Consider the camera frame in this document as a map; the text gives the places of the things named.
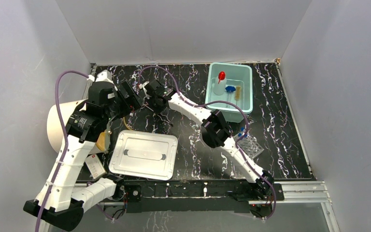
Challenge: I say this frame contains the blue-based glass measuring cylinder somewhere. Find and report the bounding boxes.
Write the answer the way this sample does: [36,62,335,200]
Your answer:
[225,86,236,102]

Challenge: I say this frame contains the wooden-handled test tube brush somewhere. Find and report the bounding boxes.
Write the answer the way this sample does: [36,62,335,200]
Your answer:
[234,86,242,103]

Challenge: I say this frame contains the clear test tube rack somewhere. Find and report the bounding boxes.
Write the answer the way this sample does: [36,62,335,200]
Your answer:
[233,131,264,159]

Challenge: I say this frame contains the tan rubber tubing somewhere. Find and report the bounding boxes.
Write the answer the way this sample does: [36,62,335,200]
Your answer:
[122,113,133,131]

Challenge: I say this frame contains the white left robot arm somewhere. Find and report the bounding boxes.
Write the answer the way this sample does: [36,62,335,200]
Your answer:
[23,81,141,232]

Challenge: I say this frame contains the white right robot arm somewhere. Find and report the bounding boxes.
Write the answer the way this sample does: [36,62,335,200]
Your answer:
[139,80,276,201]

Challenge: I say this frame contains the cream cylindrical centrifuge drum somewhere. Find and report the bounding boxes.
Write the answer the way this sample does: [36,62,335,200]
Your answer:
[46,99,111,154]

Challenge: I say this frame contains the white plastic bin lid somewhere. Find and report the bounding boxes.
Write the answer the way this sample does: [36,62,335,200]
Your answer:
[108,130,178,181]

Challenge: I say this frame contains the small white labelled box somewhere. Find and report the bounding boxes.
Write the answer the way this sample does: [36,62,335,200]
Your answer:
[85,154,107,180]

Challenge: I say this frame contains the white red-capped wash bottle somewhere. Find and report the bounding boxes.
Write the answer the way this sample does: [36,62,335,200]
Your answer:
[213,71,227,96]

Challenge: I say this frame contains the light teal plastic bin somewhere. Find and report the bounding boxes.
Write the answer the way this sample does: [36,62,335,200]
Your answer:
[205,62,253,123]

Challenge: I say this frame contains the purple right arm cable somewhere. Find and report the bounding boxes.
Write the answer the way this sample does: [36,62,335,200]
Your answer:
[137,65,277,220]

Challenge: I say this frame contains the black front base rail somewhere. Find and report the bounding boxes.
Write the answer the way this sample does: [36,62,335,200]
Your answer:
[123,179,285,216]

